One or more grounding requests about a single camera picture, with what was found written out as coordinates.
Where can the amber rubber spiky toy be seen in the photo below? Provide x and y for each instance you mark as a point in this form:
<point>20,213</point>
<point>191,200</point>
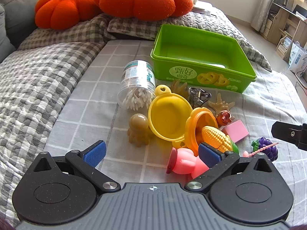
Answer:
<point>178,89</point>

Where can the green plastic box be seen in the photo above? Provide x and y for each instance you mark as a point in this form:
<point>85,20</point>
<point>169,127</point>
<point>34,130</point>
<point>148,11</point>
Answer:
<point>182,76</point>

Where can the grey grid bed sheet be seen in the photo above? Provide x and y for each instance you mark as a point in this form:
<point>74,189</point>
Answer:
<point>96,88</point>

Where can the toy corn cob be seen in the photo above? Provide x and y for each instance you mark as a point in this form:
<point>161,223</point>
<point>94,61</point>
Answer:
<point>215,136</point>

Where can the pink rectangular block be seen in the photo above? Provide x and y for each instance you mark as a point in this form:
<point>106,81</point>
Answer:
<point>236,130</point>

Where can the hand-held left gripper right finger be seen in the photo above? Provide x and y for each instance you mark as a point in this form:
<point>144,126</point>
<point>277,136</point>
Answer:
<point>208,154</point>

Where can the grey checked quilt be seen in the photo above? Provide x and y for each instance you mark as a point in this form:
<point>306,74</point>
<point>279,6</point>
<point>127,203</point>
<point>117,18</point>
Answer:
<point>36,76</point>

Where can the small wooden rack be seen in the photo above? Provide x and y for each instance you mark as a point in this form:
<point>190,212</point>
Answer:
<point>284,48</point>

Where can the grey curtain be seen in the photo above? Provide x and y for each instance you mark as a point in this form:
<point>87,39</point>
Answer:
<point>262,4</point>

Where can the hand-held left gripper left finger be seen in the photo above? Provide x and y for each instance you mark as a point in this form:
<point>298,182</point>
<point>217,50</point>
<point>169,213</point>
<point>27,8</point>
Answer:
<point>96,152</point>

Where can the white paper sheets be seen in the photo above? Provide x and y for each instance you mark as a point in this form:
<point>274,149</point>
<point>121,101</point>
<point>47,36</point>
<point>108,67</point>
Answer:
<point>200,7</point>

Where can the grey padded headboard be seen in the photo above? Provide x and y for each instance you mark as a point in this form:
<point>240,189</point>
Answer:
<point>14,16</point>

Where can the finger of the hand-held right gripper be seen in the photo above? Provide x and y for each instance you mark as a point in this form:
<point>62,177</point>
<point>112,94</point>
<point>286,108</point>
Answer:
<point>287,131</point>

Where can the small orange toy crab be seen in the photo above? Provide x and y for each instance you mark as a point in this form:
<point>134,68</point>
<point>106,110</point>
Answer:
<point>225,117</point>

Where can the amber rubber octopus toy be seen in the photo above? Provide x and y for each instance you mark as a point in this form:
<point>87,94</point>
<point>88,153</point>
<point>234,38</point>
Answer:
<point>139,129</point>

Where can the pink beaded stick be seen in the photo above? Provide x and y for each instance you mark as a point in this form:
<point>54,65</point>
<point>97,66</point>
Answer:
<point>260,149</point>

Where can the yellow plastic toy bowl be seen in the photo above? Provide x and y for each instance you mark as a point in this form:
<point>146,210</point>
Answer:
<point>168,115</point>

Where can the orange pumpkin cushion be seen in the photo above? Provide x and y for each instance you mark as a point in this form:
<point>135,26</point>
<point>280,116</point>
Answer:
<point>62,9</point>
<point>144,0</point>

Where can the clear cotton swab jar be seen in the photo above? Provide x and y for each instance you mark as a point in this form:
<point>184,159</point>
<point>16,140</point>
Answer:
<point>136,81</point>

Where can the pink rubber toy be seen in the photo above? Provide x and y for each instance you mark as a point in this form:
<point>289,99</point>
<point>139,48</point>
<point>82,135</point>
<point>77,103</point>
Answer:
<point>184,160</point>

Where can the purple toy grapes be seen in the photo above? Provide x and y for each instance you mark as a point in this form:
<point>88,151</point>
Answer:
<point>268,146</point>

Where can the wooden desk with shelves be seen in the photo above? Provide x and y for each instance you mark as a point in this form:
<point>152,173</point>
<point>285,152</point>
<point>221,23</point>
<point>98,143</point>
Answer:
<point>283,21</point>

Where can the tan dried starfish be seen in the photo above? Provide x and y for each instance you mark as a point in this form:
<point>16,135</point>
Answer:
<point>220,105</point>

